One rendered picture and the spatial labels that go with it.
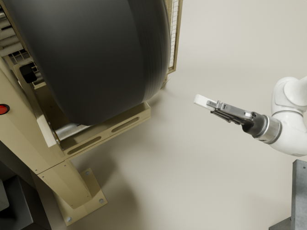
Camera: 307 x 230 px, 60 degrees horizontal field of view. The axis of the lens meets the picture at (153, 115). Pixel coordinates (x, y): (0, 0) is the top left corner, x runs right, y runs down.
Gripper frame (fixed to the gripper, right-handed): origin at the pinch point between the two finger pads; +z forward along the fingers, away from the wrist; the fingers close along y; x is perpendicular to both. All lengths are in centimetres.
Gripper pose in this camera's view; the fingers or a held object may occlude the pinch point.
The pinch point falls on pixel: (205, 102)
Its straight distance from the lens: 86.2
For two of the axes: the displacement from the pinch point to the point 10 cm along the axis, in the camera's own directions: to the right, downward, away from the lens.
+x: 3.3, -9.2, 1.9
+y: -2.6, 1.1, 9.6
